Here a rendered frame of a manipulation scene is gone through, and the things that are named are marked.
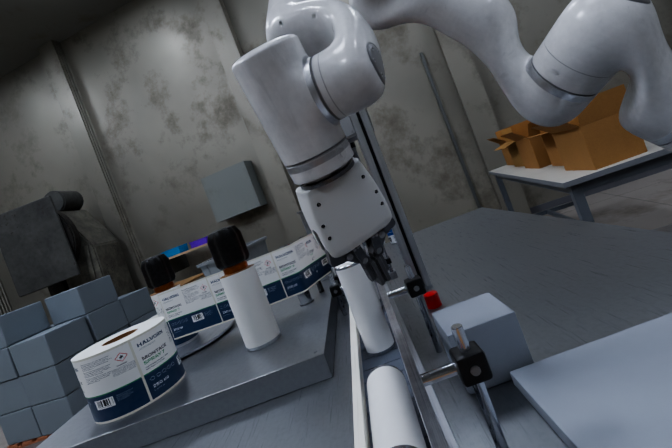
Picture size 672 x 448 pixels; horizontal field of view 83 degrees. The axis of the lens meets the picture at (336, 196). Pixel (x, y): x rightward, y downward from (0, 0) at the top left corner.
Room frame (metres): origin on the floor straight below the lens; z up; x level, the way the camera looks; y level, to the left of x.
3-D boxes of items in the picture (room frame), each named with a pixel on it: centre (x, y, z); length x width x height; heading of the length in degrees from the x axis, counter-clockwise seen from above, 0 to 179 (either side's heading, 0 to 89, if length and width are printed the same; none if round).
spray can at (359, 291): (0.66, 0.02, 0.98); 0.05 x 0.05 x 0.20
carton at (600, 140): (2.18, -1.50, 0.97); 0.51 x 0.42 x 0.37; 82
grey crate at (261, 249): (3.17, 0.95, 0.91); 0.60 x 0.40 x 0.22; 170
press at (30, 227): (5.57, 4.02, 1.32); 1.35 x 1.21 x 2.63; 77
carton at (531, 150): (2.98, -1.66, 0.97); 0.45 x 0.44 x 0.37; 80
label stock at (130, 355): (0.90, 0.59, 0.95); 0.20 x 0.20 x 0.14
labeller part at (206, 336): (1.20, 0.61, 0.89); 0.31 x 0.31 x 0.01
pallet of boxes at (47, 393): (3.71, 2.82, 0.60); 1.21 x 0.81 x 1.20; 167
